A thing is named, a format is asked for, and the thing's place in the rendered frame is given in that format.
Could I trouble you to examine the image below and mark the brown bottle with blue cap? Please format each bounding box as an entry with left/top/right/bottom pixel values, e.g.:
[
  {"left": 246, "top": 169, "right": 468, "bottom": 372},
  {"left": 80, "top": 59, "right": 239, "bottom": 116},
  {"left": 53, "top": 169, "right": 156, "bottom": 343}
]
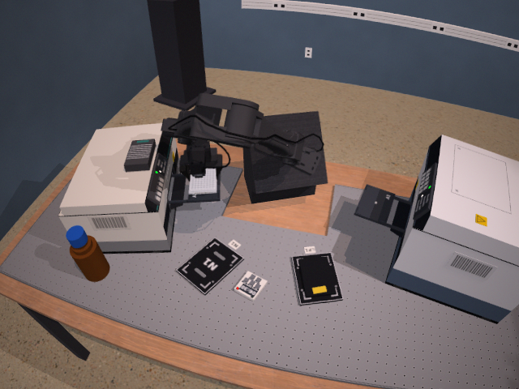
[{"left": 66, "top": 225, "right": 110, "bottom": 282}]

